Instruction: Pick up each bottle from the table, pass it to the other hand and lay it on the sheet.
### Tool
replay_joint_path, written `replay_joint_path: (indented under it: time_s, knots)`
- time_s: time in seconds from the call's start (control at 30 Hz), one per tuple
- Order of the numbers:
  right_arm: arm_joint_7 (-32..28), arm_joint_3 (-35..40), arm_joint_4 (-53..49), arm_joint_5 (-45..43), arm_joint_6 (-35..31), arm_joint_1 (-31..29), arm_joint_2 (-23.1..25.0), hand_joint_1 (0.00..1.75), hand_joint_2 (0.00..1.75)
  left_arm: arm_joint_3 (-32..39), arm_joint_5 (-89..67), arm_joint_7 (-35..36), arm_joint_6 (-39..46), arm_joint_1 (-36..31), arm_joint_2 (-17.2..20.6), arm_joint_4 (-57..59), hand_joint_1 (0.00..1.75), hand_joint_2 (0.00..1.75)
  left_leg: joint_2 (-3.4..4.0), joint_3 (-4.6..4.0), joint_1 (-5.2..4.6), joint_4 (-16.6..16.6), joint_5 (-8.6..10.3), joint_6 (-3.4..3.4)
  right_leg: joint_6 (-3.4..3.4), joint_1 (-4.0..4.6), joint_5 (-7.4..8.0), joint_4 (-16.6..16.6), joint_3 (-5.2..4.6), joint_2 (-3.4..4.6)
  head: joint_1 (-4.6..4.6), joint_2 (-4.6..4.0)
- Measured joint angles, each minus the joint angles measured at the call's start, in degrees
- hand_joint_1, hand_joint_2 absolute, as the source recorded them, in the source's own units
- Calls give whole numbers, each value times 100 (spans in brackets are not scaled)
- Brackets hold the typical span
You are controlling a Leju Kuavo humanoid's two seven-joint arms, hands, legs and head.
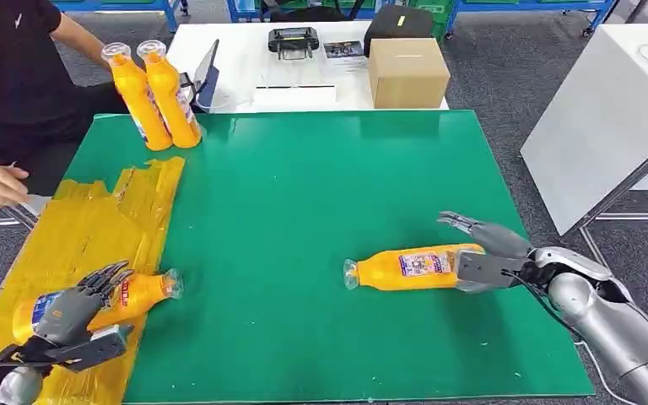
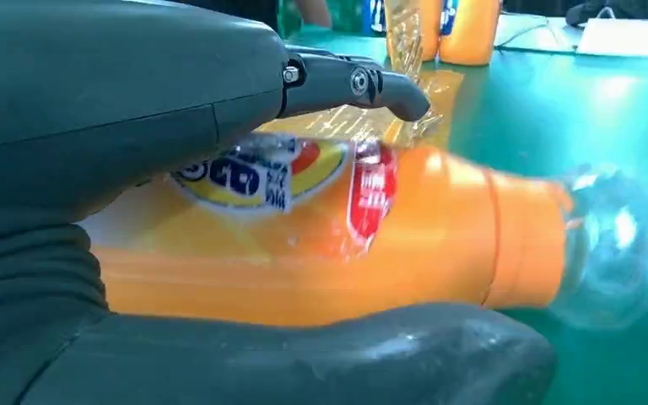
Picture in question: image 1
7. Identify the tablet with blue cover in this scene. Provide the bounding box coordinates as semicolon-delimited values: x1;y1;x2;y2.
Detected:
192;39;220;111

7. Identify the grey metal frame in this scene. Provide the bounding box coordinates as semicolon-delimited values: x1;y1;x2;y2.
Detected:
578;100;648;269

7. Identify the white side cabinet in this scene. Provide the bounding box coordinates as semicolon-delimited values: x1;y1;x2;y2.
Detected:
521;23;648;236

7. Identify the yellow plastic sheet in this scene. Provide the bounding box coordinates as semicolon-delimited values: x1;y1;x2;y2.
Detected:
0;156;186;405

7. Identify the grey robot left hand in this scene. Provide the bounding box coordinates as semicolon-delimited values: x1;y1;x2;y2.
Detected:
33;261;135;348

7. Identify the black bag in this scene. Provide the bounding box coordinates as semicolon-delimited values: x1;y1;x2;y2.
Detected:
363;4;435;57

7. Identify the black handheld controller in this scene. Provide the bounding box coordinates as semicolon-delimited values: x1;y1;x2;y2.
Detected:
267;26;321;62

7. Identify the white table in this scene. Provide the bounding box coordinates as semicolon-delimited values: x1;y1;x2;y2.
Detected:
167;21;449;115

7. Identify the dark wrist camera box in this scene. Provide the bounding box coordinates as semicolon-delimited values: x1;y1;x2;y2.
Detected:
456;250;527;289
55;324;135;374

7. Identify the green table mat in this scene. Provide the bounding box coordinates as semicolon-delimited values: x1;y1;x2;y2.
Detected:
62;110;597;405

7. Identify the orange drink bottle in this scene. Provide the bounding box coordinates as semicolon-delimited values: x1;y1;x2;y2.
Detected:
12;269;184;345
343;244;484;292
101;42;173;152
136;40;203;150

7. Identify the person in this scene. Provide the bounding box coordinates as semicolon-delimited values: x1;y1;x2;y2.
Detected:
0;0;129;209

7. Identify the blue metal rack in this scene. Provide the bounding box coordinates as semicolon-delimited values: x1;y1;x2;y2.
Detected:
225;0;392;24
444;0;618;39
50;0;190;34

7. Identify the printed booklet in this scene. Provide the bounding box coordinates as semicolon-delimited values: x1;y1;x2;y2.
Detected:
323;40;368;71

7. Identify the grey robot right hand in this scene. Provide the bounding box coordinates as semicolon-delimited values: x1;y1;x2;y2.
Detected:
437;211;535;261

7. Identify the brown cardboard box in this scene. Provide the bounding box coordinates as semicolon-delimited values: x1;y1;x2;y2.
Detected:
367;37;451;110

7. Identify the green plastic crate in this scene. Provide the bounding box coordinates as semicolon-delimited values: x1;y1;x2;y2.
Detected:
408;0;454;41

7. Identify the dark left wrist camera box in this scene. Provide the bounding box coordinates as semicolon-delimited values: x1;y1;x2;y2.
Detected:
55;324;135;374

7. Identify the white floor cable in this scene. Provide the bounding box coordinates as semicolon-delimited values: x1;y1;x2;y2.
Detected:
574;339;638;405

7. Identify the dark right wrist camera box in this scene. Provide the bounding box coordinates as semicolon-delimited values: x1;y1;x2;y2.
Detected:
456;250;527;289

